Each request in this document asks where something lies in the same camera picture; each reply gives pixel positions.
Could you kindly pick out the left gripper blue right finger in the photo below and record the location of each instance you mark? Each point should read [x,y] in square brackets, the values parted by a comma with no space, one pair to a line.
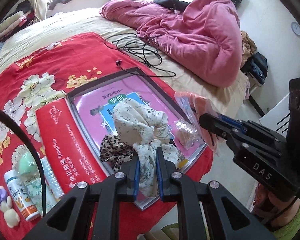
[165,168]

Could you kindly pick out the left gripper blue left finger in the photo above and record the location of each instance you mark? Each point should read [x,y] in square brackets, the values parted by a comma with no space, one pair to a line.
[134,176]

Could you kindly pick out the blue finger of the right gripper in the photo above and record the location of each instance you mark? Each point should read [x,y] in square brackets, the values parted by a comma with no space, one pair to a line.
[233,123]
[212,126]

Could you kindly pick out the pink face mask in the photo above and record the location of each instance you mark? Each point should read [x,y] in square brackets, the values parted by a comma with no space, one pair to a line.
[195,105]

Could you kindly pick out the leopard print scrunchie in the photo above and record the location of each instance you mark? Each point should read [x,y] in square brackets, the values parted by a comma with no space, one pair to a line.
[115,152]

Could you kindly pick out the white floral scrunchie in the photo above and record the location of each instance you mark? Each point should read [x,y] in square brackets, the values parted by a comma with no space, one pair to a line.
[145,129]

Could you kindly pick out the teal tissue pack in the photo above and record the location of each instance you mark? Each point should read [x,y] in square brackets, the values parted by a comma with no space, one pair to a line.
[51,179]

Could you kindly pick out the small clear snack bag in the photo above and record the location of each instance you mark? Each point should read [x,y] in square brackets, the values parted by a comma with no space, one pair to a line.
[187,134]

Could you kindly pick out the red tissue box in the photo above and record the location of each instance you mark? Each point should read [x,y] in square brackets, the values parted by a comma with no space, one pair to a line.
[67,144]

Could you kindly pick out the pink quilt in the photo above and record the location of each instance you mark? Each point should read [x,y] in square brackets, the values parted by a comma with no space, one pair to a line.
[204,38]

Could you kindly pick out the pink book in tray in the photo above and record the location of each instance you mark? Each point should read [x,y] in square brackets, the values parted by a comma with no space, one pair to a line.
[99,97]

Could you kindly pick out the green wet wipes pack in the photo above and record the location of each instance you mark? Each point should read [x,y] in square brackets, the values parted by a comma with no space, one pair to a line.
[34,190]

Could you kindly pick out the white orange vitamin bottle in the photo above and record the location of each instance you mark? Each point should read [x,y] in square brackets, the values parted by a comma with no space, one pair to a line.
[20,196]

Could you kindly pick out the green sponge in bag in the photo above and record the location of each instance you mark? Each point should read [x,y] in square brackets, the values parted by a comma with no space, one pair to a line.
[27,165]

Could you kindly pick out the black garment on quilt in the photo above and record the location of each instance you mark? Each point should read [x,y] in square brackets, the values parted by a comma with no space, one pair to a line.
[177,5]

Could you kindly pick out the folded clothes pile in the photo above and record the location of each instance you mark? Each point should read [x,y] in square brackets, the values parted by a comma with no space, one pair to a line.
[22,17]

